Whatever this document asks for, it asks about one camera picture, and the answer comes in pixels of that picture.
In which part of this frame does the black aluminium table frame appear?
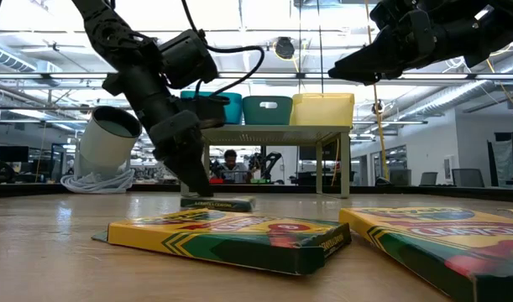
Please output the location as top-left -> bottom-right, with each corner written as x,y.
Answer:
0,180 -> 513,203

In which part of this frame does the yellow hanging cable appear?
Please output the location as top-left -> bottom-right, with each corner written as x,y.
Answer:
364,0 -> 390,182

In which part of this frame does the grey office chair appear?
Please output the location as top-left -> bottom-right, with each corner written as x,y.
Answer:
451,167 -> 486,189
419,170 -> 439,187
389,168 -> 412,187

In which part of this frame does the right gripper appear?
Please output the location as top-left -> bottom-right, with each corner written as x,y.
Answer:
327,0 -> 492,83

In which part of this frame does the black computer monitor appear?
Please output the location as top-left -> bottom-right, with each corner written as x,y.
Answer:
0,144 -> 30,164

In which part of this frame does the yellow Crayola crayon box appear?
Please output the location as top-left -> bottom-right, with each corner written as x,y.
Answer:
179,195 -> 258,213
91,208 -> 353,277
338,206 -> 513,302

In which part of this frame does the silver ventilation duct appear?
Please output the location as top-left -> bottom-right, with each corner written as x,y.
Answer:
406,79 -> 492,122

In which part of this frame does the yellow plastic bin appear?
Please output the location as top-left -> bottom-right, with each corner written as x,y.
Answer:
290,92 -> 356,128

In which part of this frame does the blue plastic bin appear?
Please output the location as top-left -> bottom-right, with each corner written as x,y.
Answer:
179,90 -> 243,126

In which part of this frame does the person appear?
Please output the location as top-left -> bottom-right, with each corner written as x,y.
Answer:
215,148 -> 252,185

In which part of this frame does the white coiled lamp cable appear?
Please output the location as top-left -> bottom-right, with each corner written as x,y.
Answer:
60,167 -> 136,195

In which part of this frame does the ceiling light rail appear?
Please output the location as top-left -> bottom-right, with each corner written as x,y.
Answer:
0,70 -> 513,81

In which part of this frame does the teal plastic bin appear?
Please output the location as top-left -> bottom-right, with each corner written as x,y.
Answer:
241,95 -> 295,126

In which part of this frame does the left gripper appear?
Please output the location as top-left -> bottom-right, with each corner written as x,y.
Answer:
148,95 -> 233,198

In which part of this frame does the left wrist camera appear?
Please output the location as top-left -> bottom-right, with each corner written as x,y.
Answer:
158,28 -> 220,90

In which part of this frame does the black ceiling cable reel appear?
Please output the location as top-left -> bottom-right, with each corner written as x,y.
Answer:
275,36 -> 296,60

